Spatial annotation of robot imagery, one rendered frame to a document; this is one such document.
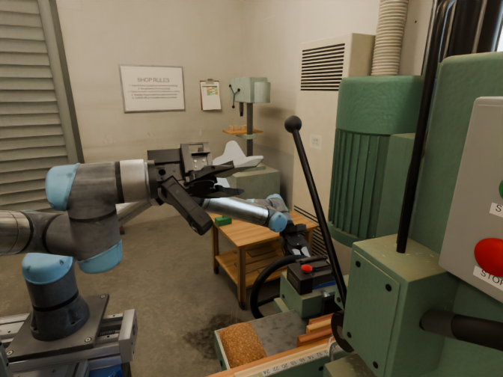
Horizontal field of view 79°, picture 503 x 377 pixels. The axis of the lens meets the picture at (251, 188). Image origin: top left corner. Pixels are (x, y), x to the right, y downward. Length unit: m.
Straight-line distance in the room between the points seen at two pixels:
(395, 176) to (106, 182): 0.46
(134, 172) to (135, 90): 2.91
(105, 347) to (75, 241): 0.56
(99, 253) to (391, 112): 0.53
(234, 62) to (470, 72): 3.48
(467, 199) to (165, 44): 3.37
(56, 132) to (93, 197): 2.87
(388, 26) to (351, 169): 1.58
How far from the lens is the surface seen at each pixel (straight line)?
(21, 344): 1.13
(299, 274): 0.86
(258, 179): 2.92
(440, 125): 0.41
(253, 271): 2.35
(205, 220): 0.53
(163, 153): 0.59
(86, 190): 0.55
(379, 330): 0.42
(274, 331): 0.85
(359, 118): 0.55
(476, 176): 0.31
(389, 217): 0.53
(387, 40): 2.08
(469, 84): 0.39
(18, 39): 3.40
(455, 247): 0.34
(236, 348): 0.77
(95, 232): 0.58
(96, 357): 1.15
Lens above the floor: 1.49
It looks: 18 degrees down
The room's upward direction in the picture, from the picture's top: straight up
